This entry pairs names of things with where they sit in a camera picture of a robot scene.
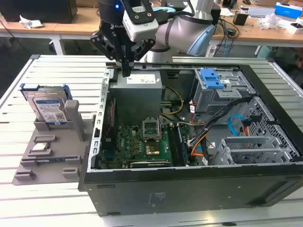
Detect installed RAM stick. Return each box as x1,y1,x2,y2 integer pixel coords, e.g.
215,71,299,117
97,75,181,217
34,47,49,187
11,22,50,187
177,125,190,165

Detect blue plastic latch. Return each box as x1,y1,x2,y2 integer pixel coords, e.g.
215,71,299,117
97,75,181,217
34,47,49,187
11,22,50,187
200,68,224,90

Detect yellow wires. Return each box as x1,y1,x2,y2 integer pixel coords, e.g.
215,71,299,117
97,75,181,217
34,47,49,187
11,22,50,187
160,86,185,116

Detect grey optical drive cage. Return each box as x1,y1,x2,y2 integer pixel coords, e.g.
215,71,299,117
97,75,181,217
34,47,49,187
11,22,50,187
189,68,258,125

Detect blue wire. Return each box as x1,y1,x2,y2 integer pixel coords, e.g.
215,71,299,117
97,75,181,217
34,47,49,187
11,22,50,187
227,114,249,138

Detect grey parts rack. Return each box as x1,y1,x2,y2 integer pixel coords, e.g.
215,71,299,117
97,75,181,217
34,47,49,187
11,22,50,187
11,99,96,186

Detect coloured wire bundle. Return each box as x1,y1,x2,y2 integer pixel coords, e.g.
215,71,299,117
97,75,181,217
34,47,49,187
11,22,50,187
189,100,206,126

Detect blue cardboard box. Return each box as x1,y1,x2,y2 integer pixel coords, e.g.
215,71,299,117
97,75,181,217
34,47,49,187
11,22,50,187
274,1,303,18

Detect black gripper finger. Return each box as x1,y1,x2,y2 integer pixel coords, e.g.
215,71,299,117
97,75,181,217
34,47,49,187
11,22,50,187
127,38,156,77
89,30,128,77

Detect black PC case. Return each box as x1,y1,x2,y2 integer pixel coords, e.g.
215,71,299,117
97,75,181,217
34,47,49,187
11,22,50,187
78,61,303,217

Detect black RAM slot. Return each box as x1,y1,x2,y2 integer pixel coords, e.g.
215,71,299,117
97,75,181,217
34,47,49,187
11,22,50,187
167,124,181,167
172,124,187,166

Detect grey laptop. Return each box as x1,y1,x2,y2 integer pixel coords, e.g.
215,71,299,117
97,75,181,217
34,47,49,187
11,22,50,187
247,7,276,17

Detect silver CPU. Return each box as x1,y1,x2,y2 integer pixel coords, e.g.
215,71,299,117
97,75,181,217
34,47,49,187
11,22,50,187
32,143,52,152

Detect CPU socket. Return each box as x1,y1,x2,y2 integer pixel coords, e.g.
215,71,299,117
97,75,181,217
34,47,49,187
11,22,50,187
144,139,163,157

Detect white cardboard box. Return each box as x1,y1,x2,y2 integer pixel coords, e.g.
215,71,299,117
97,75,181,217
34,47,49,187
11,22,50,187
278,20,303,35

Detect grey power supply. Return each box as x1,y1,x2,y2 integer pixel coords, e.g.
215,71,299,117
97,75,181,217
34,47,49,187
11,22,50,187
109,72,164,119

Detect green motherboard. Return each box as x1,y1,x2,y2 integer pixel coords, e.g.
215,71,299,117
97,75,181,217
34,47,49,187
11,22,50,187
100,122,199,170

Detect crumpled white paper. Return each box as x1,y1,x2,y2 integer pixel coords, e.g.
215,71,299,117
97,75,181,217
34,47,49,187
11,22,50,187
19,14,45,29

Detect black camera cable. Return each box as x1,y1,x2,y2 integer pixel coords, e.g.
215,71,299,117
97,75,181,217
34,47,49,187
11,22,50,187
155,4,197,24

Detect small black box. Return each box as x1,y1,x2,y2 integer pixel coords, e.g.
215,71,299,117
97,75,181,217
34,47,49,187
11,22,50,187
233,11,249,26

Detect grey disk bay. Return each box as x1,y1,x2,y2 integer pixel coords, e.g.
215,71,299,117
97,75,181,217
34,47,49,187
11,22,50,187
212,136,296,166

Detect brown cardboard box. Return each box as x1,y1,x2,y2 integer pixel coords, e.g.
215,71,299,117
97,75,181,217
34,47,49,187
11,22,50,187
77,0,100,7

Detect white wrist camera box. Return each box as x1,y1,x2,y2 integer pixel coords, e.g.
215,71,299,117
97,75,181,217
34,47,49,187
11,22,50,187
122,4,159,43

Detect clear plastic wrap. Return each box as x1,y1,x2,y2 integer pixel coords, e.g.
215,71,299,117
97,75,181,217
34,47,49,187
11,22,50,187
257,13,285,30

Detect wooden desk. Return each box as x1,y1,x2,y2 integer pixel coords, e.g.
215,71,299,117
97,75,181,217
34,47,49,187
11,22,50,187
0,4,303,48

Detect metal socket cover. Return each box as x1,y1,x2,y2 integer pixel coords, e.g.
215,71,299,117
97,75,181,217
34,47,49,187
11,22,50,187
141,117,163,142

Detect black graphics card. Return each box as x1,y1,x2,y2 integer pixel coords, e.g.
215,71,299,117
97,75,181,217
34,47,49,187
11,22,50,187
130,160,170,169

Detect black connector wire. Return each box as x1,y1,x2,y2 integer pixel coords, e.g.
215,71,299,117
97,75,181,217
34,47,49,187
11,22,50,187
246,114,263,123

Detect hard disk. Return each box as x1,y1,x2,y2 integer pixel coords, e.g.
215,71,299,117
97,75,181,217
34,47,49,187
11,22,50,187
19,83,73,130

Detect black computer tower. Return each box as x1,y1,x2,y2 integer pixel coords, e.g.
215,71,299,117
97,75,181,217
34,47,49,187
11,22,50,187
212,4,222,26

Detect large black box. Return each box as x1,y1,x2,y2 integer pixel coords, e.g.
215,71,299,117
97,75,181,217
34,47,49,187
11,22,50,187
0,0,78,24

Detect locking lever wire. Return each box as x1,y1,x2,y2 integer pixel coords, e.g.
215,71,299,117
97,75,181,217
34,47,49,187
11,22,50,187
159,117,165,140

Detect black cable bundle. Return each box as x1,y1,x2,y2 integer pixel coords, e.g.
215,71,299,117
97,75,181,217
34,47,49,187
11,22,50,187
188,96,255,148

